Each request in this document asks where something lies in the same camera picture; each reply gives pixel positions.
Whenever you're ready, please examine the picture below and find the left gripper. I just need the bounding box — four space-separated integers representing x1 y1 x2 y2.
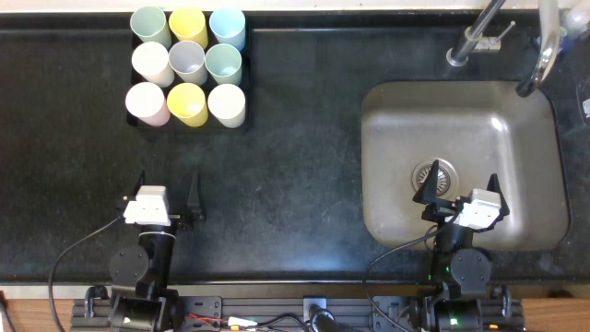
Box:
132 170 207 231

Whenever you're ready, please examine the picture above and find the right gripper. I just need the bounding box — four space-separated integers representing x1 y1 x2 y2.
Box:
412 159 512 224

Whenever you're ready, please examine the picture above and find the yellow cup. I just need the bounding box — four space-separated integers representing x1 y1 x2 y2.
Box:
168 6 209 50
166 82 209 128

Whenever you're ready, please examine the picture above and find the pink cup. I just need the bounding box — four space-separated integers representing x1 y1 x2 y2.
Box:
124 81 171 127

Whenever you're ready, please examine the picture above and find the white cup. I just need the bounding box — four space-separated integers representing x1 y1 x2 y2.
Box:
206 83 247 129
131 41 175 89

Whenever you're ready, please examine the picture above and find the steel sink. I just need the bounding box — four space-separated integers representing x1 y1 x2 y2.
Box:
360 80 572 253

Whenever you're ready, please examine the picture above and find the grey cup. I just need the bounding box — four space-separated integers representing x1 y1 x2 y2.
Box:
168 40 209 86

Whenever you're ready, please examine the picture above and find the green cup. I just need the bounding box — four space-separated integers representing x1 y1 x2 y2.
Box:
204 42 243 87
129 5 172 49

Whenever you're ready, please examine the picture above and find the black tray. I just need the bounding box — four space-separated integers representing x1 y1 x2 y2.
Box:
124 8 253 132

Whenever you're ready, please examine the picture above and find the steel tap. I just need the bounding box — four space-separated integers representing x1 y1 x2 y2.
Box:
445 0 564 99

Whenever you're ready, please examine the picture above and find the blue cup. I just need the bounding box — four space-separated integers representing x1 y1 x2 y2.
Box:
208 6 247 52

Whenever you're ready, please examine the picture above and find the blue soap bottle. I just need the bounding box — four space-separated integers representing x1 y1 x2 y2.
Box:
560 0 590 52

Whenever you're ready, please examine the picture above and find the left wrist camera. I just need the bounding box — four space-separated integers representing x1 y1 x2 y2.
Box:
122 184 171 227

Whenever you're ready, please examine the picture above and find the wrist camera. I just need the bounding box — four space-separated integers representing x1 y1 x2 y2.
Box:
454 187 503 231
122 184 171 227

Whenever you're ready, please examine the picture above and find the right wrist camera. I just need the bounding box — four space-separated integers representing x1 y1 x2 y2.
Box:
454 187 503 231

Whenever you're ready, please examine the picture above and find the black cable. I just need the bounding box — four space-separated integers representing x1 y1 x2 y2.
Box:
361 209 462 332
47 214 125 332

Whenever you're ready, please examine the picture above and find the mounting rail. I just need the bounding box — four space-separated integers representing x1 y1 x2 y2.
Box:
71 284 526 332

